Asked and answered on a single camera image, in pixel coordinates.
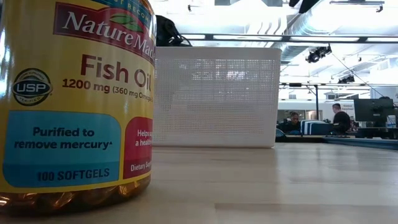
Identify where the white perforated plastic basket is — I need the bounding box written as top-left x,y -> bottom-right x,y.
152,46 -> 282,149

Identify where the fish oil bottle yellow lid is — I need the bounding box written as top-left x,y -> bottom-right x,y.
0,0 -> 156,215

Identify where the grey overhead crossbeam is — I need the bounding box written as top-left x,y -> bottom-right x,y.
180,32 -> 398,44

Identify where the blue white striped chair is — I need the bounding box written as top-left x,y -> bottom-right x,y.
300,119 -> 333,136

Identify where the black ceiling track light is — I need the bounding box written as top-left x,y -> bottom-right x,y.
337,75 -> 356,85
305,44 -> 333,64

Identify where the blue grey metal table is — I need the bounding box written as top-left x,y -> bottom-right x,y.
323,136 -> 398,151

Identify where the black computer monitor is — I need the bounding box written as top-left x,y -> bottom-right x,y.
353,98 -> 395,123

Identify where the black distant rig frame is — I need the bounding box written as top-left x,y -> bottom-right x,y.
279,82 -> 398,121

